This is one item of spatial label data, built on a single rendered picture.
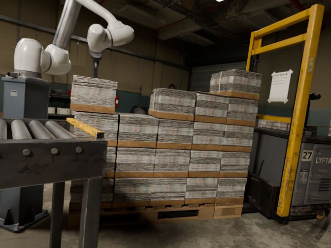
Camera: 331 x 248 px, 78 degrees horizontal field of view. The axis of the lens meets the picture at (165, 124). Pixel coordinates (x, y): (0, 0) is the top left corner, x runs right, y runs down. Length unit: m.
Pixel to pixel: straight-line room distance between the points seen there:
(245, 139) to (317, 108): 5.96
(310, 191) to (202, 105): 1.31
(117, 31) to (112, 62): 7.38
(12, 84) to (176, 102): 1.11
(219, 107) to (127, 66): 7.53
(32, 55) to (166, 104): 0.94
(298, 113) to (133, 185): 1.44
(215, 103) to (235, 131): 0.31
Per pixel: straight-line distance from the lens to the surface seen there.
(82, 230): 0.81
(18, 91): 1.62
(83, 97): 1.47
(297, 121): 2.00
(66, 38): 1.78
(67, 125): 1.17
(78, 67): 8.29
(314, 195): 2.44
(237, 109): 1.82
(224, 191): 1.94
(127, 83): 8.96
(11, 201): 1.81
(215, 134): 1.74
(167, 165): 1.63
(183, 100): 1.58
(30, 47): 1.66
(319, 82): 7.85
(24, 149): 0.65
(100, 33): 1.30
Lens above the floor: 0.94
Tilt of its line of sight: 5 degrees down
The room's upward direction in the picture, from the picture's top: 6 degrees clockwise
